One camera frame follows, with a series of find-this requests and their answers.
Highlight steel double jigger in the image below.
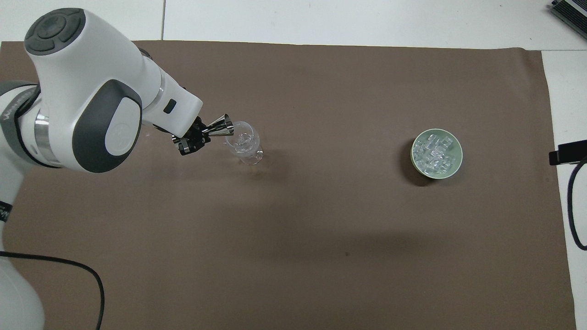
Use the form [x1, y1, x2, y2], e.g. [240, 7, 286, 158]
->
[205, 113, 235, 138]

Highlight clear wine glass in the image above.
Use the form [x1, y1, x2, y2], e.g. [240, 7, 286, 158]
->
[224, 121, 265, 166]

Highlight clear ice cubes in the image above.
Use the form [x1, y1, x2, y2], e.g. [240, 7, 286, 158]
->
[414, 133, 458, 176]

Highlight green bowl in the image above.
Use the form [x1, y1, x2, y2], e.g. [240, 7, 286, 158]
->
[410, 128, 463, 180]

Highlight black stand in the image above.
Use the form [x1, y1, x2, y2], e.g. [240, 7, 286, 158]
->
[548, 139, 587, 166]

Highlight black cable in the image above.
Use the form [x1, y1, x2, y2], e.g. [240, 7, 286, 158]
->
[567, 156, 587, 251]
[0, 251, 105, 330]

